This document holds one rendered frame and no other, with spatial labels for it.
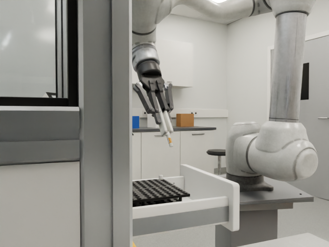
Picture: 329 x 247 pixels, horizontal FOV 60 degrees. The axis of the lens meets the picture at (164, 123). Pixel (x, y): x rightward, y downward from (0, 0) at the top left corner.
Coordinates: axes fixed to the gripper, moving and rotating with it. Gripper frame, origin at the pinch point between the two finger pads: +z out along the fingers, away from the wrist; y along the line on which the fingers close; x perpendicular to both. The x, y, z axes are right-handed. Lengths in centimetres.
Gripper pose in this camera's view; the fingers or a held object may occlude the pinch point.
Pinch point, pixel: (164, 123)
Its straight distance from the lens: 83.8
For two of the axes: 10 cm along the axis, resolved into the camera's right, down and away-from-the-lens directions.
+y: -8.7, 0.6, -4.9
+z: 2.7, 8.9, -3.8
